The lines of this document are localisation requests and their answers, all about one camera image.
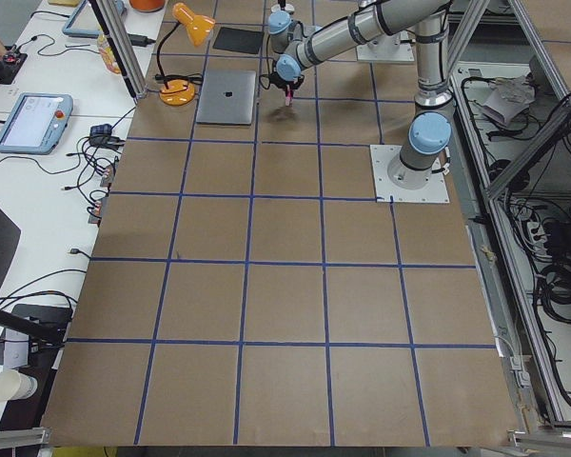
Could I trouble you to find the pink highlighter pen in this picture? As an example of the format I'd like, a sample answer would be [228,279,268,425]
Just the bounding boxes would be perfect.
[285,85,293,106]

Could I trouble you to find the white computer mouse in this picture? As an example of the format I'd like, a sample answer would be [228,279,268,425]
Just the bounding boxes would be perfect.
[271,3,295,14]

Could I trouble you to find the black mousepad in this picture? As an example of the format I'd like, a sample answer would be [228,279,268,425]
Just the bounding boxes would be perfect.
[213,27,264,54]

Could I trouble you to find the silver closed laptop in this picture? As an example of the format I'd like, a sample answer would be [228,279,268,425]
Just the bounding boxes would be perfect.
[196,70,257,126]

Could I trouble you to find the orange desk lamp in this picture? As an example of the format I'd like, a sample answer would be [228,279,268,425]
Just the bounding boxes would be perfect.
[154,1,216,107]

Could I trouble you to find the orange round object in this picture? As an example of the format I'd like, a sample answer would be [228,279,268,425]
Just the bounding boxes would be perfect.
[129,0,166,13]

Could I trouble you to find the black power adapter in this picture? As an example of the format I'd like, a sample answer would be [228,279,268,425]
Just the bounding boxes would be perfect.
[128,33,156,48]

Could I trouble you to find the orange drink bottle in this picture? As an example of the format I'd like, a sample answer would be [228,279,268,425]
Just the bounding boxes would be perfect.
[97,32,121,74]

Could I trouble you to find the white paper cup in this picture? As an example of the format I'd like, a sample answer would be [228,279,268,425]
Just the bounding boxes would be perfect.
[0,369,38,403]

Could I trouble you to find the black lamp cable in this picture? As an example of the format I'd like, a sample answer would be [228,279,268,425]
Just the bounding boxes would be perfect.
[154,73,206,87]

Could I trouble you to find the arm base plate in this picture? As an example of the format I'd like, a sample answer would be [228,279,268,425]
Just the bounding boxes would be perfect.
[369,145,450,205]
[356,31,415,65]

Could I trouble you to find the aluminium frame post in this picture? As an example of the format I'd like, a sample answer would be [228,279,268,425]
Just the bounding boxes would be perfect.
[89,0,147,100]

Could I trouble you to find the tangled black cables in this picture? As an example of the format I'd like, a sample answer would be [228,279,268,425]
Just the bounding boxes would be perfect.
[61,121,137,210]

